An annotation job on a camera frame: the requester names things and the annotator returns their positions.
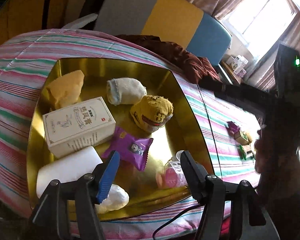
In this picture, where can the wooden side table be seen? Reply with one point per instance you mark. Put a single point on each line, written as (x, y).
(236, 80)

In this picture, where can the grey yellow blue headboard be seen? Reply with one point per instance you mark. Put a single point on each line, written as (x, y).
(171, 20)

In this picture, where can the dark red blanket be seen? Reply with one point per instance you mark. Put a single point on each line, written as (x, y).
(195, 68)

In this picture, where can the white herbal cream box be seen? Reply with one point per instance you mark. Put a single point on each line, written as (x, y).
(73, 128)

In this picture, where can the boxes on side table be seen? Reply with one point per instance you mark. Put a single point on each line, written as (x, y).
(237, 64)

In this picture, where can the gold metal tray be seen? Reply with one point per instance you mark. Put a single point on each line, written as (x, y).
(181, 132)

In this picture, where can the white sock ball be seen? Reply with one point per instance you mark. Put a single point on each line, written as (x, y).
(125, 91)

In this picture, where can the wooden wardrobe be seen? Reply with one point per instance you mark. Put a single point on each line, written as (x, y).
(23, 16)

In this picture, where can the yellow patterned sock ball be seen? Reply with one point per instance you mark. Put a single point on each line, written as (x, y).
(151, 112)

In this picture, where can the purple snack packet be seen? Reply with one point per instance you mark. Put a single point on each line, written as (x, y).
(233, 127)
(131, 149)

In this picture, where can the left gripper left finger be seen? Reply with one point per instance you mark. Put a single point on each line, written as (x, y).
(49, 219)

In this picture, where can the small green white box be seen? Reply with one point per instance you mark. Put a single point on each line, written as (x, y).
(241, 138)

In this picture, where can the pink hair roller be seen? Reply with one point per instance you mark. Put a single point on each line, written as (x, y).
(171, 176)

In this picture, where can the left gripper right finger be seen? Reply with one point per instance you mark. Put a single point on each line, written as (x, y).
(248, 217)

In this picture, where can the striped bed sheet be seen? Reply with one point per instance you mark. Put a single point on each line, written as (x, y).
(27, 59)

